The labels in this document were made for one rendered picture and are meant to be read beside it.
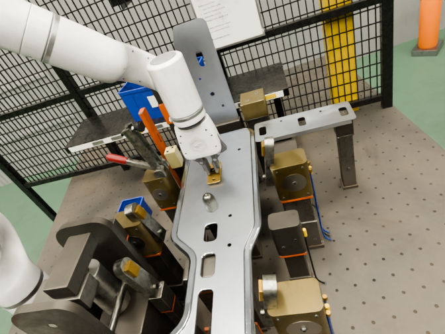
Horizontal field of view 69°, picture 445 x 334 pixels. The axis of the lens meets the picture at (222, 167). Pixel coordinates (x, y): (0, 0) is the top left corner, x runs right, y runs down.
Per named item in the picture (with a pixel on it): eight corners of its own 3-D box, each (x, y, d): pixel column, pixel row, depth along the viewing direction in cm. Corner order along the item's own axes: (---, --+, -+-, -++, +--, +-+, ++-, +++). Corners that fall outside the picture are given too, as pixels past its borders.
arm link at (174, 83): (164, 110, 81) (176, 123, 73) (140, 61, 73) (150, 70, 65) (193, 94, 82) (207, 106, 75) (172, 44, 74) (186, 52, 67)
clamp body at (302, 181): (334, 247, 96) (320, 160, 75) (295, 253, 99) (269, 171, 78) (330, 230, 101) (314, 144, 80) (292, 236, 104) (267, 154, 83)
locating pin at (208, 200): (220, 215, 81) (211, 197, 77) (208, 217, 81) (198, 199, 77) (220, 205, 83) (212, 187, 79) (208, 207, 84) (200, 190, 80)
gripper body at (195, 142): (167, 130, 77) (185, 164, 84) (207, 119, 75) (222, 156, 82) (172, 113, 83) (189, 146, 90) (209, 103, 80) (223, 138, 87)
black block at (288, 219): (329, 291, 87) (314, 223, 69) (292, 295, 89) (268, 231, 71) (325, 274, 91) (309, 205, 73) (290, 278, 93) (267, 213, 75)
